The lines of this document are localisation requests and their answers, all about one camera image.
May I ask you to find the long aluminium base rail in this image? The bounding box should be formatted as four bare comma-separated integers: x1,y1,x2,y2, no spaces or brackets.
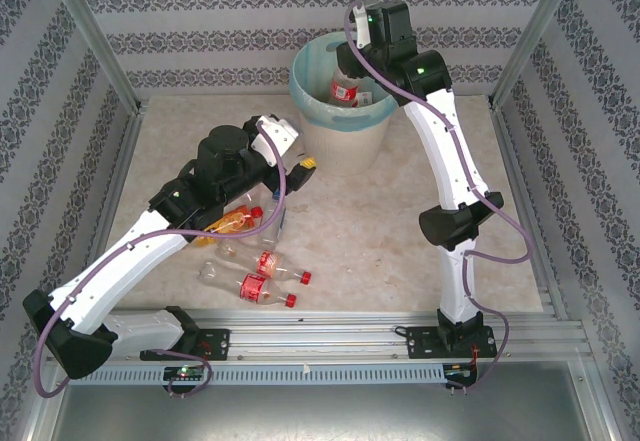
47,310,589,362

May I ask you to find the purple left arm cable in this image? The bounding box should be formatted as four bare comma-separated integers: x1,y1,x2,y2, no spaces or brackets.
32,118,289,401

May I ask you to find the clear bottle blue cap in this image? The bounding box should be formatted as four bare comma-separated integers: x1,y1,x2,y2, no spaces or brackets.
256,189,289,251

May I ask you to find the cream plastic bin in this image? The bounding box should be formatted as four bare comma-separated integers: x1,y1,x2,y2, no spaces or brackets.
298,108,391,177

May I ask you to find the white bin with blue liner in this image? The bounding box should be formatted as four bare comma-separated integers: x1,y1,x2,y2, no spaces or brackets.
289,30,401,135

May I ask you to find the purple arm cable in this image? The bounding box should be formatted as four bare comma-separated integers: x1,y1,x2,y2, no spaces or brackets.
32,118,289,401
344,1,536,395

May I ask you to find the orange juice bottle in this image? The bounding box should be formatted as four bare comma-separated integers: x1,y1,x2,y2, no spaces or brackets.
192,204,265,250

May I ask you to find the clear bottle red label red cap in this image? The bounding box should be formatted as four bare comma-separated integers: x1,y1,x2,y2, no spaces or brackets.
214,241,313,285
198,259,299,310
331,65,362,108

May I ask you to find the grey metal sheet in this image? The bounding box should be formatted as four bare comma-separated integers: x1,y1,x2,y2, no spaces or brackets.
29,360,624,441

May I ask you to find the white slotted cable duct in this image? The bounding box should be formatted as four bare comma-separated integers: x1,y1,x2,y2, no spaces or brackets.
64,360,449,387

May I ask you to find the small circuit board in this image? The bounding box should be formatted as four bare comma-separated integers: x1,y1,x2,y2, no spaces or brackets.
443,362,480,380
163,364,207,381

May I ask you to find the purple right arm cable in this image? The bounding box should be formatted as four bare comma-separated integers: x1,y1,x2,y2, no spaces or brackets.
344,1,536,395

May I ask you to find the aluminium frame post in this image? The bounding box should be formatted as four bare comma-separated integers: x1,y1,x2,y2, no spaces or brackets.
39,0,146,115
489,0,589,107

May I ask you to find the aluminium side rail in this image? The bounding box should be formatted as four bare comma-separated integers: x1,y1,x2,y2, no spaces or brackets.
489,103,569,320
69,105,146,325

